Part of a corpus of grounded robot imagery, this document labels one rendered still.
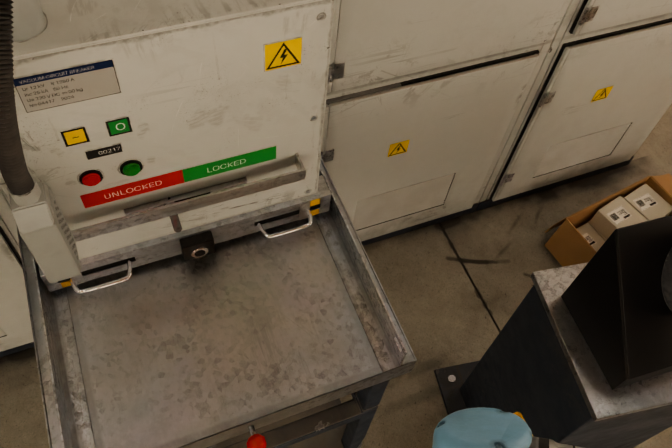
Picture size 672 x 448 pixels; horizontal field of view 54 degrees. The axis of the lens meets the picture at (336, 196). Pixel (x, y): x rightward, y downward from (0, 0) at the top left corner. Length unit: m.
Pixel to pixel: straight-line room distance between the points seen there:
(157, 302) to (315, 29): 0.59
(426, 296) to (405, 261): 0.15
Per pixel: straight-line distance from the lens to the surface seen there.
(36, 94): 0.92
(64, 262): 1.03
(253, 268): 1.27
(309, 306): 1.23
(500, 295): 2.31
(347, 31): 1.44
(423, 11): 1.50
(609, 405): 1.42
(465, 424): 0.67
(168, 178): 1.10
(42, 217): 0.95
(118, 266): 1.26
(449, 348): 2.18
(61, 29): 0.90
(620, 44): 2.05
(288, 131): 1.09
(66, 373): 1.23
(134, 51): 0.89
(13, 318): 2.03
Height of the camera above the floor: 1.96
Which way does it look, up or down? 55 degrees down
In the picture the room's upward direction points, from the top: 8 degrees clockwise
